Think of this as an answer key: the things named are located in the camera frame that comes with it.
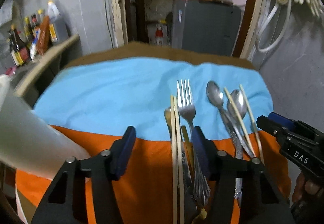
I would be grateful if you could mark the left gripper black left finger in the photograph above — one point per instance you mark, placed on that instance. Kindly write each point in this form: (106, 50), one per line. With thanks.
(65, 198)

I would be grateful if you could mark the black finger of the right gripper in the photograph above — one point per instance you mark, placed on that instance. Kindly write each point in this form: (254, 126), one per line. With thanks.
(271, 127)
(281, 118)

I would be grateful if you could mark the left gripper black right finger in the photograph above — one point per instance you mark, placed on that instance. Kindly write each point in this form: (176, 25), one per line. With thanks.
(261, 202)

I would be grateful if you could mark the silver spoon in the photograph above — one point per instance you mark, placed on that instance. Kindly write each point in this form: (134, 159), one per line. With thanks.
(238, 107)
(216, 98)

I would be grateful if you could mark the white utensil holder cup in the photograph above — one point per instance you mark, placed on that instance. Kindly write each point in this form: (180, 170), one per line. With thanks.
(27, 142)

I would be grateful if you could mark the silver fork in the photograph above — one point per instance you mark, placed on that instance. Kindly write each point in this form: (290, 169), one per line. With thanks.
(186, 108)

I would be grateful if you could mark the right hand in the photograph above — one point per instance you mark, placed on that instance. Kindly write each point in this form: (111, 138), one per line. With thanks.
(303, 185)

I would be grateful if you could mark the gold spoon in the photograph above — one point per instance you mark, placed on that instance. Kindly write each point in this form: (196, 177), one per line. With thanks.
(202, 214)

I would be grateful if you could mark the blue cloth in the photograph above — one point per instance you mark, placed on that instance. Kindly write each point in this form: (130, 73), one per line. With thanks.
(108, 97)

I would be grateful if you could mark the orange cloth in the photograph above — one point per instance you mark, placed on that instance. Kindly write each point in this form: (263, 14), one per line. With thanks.
(145, 192)

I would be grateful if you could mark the silver butter knife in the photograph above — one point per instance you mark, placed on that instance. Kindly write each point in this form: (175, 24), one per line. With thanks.
(167, 116)

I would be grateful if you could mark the red white bottle on floor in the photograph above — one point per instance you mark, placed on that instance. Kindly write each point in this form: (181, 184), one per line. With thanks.
(159, 36)

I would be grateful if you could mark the dark soy sauce bottle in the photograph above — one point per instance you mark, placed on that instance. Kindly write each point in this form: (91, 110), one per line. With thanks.
(21, 51)

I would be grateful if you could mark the brown sauce pouch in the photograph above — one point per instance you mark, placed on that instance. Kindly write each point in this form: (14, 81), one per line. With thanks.
(43, 38)

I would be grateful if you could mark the large vinegar jug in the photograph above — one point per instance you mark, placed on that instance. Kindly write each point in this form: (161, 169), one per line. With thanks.
(57, 26)

